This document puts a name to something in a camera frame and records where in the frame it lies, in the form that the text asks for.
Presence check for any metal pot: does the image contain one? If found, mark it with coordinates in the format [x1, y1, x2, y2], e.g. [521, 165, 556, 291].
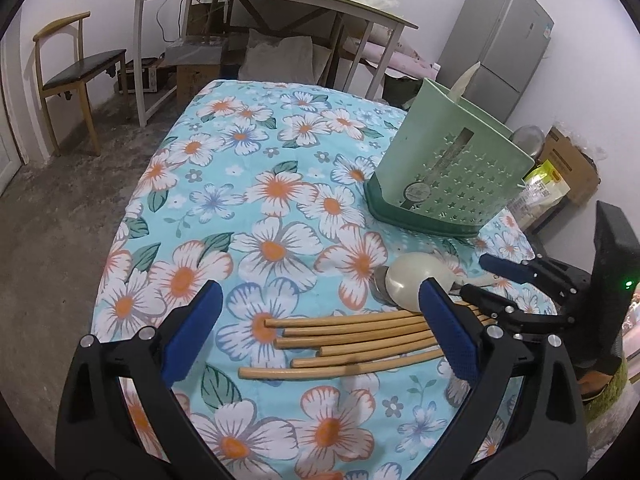
[510, 125, 545, 161]

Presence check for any white ceramic soup spoon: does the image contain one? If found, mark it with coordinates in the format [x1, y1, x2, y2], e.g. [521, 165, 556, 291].
[385, 252, 501, 311]

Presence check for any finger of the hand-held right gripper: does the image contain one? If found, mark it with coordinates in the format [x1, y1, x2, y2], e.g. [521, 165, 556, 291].
[479, 254, 592, 302]
[460, 284, 577, 334]

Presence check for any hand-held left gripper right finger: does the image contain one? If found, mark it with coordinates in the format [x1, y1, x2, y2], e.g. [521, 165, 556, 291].
[419, 276, 588, 480]

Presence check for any blue floral tablecloth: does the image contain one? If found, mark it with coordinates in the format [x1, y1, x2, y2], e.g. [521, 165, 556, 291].
[92, 79, 561, 480]

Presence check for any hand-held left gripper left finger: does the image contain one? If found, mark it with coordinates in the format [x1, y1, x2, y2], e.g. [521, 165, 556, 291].
[55, 280, 236, 480]

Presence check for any wooden chair with black seat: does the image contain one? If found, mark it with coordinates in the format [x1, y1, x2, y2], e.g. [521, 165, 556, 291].
[32, 11, 128, 157]

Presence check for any pile of wooden chopsticks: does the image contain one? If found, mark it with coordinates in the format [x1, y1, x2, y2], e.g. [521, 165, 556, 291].
[238, 305, 496, 381]

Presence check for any white plastic spoon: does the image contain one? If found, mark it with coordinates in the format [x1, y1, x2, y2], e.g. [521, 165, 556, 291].
[447, 61, 481, 106]

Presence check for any pink bedding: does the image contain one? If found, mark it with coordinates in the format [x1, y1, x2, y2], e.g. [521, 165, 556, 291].
[345, 25, 441, 78]

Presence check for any brown cardboard box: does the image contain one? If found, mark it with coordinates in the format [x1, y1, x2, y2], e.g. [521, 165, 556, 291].
[176, 62, 221, 107]

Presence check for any person's right hand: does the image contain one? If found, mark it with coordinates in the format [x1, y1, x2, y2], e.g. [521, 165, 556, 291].
[576, 370, 620, 402]

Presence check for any large printed cardboard box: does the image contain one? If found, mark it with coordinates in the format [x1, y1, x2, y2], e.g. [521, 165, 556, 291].
[540, 126, 600, 206]

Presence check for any grey refrigerator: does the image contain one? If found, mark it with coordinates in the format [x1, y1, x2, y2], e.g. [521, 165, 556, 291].
[436, 0, 555, 126]

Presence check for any yellow green rice bag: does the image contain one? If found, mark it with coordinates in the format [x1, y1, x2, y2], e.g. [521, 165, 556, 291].
[505, 159, 571, 231]

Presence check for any green perforated utensil holder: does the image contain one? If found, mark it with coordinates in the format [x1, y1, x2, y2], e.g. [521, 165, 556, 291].
[364, 77, 537, 239]

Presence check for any white sack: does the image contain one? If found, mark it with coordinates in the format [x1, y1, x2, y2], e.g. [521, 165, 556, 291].
[239, 29, 316, 83]

